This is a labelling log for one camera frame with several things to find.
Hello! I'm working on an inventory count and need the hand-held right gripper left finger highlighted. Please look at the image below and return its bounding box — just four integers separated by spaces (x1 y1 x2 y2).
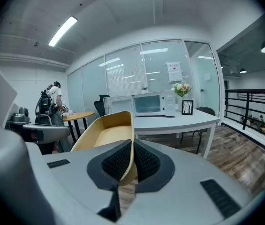
26 139 133 225

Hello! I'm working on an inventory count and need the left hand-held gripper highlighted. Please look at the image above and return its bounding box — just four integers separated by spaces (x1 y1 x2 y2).
5 106 71 143

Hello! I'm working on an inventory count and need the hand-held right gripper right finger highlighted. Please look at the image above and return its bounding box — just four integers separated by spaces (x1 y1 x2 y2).
122 138 255 225

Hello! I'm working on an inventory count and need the beige plastic bowl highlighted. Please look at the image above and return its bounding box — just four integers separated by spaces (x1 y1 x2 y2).
70 111 138 187

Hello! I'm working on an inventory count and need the white microwave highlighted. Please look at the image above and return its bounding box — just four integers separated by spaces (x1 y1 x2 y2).
102 90 177 118

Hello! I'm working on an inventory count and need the round wooden table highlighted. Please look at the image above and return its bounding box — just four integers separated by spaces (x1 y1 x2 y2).
61 111 96 143

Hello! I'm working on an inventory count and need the black office chair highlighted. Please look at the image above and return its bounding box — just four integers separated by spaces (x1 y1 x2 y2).
93 94 111 117

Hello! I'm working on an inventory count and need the white rectangular table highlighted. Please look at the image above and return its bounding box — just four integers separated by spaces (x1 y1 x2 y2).
132 107 221 159

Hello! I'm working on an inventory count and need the dark side chair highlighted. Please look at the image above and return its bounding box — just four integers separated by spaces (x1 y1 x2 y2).
180 106 217 155

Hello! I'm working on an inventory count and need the white flower vase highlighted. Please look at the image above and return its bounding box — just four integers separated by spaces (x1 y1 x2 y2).
177 96 185 113

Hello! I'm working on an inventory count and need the long ceiling light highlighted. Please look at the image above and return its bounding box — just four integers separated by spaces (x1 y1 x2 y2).
48 15 78 47

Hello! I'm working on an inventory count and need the white and pink flower bouquet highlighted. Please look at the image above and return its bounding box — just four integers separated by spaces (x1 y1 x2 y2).
171 82 193 98

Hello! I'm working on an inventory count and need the black metal railing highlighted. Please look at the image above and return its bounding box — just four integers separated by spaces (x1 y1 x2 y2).
224 89 265 145

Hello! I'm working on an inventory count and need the white paper notice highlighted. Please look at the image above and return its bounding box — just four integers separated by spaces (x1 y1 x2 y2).
166 61 184 83

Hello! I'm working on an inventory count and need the black picture frame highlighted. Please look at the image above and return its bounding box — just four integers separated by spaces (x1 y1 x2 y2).
181 99 194 116

